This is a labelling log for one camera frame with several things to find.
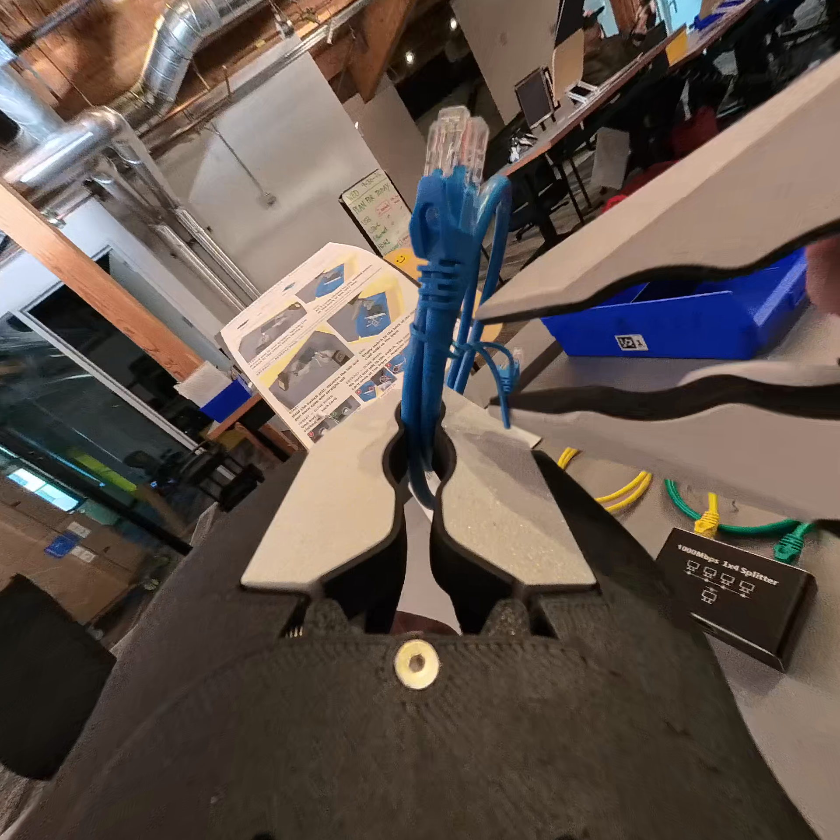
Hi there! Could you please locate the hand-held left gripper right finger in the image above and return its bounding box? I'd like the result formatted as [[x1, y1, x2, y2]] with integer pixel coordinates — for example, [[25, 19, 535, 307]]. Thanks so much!
[[430, 394, 598, 635]]

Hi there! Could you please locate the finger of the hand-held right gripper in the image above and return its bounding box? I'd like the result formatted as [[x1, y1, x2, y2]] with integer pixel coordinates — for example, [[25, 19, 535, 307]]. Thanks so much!
[[472, 56, 840, 324], [489, 360, 840, 526]]

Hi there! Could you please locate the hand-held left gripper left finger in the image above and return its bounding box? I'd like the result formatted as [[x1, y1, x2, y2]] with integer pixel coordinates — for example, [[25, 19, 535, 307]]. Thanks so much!
[[240, 402, 408, 634]]

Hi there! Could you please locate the yellow ethernet cable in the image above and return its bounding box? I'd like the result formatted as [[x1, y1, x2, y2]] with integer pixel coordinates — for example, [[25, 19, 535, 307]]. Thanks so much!
[[556, 446, 723, 540]]

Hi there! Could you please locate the blue plastic bin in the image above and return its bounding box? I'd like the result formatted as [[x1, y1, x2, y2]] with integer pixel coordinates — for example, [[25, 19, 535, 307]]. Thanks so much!
[[541, 248, 809, 361], [197, 377, 253, 424]]

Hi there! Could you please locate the green ethernet cable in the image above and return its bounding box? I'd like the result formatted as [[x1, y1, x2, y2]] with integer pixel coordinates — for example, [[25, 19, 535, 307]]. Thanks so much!
[[664, 478, 818, 565]]

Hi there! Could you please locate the black ethernet splitter box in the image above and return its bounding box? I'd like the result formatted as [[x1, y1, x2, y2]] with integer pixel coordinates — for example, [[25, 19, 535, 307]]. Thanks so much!
[[655, 527, 818, 673]]

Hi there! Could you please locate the blue ethernet cable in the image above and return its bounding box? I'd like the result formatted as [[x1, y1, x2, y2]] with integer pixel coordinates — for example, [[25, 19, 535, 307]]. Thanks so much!
[[400, 105, 522, 513]]

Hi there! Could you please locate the person's right hand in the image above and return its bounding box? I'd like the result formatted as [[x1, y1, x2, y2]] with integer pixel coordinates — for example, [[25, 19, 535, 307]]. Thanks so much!
[[806, 238, 840, 309]]

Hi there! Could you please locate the laminated instruction sheet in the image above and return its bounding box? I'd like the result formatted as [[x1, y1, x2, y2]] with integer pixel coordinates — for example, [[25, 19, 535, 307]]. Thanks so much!
[[220, 243, 421, 450]]

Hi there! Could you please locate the black computer monitor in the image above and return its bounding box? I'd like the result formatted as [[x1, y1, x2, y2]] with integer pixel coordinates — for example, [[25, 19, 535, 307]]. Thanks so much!
[[514, 67, 555, 129]]

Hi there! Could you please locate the large cardboard box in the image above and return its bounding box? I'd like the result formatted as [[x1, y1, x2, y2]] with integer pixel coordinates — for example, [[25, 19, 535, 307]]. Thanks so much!
[[0, 479, 175, 624]]

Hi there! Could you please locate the whiteboard with scribbles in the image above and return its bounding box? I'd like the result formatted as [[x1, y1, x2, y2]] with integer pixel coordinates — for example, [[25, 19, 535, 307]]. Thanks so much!
[[339, 169, 414, 260]]

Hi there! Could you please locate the silver ventilation duct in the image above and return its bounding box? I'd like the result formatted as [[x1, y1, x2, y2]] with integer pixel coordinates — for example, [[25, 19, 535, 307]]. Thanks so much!
[[0, 0, 227, 191]]

